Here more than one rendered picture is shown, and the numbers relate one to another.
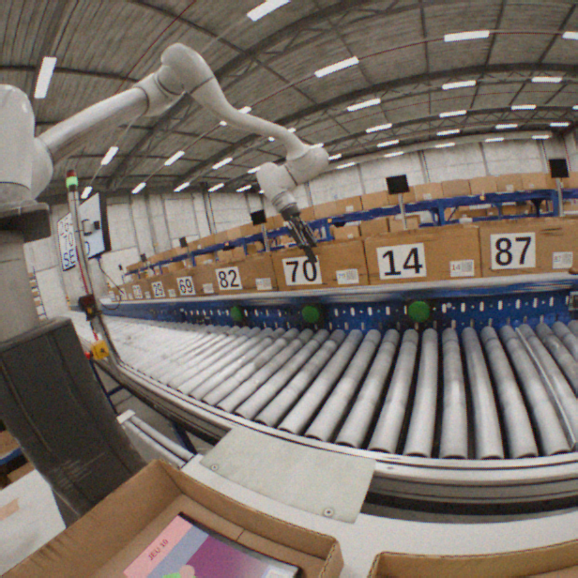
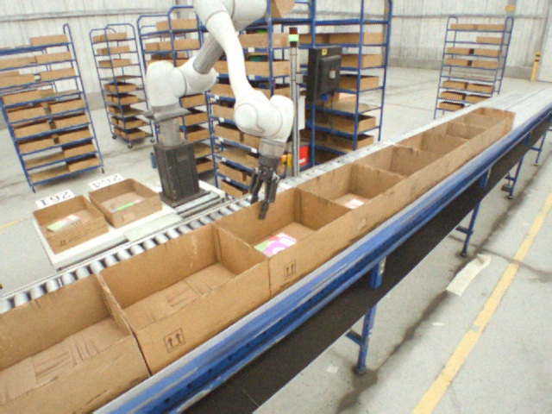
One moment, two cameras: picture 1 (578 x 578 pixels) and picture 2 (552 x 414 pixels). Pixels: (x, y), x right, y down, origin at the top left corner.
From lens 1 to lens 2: 179 cm
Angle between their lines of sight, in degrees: 97
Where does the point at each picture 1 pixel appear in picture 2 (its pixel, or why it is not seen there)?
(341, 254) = (234, 222)
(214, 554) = not seen: hidden behind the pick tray
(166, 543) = not seen: hidden behind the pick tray
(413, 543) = (105, 238)
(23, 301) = (166, 137)
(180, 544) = not seen: hidden behind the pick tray
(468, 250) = (116, 284)
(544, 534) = (71, 254)
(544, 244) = (19, 329)
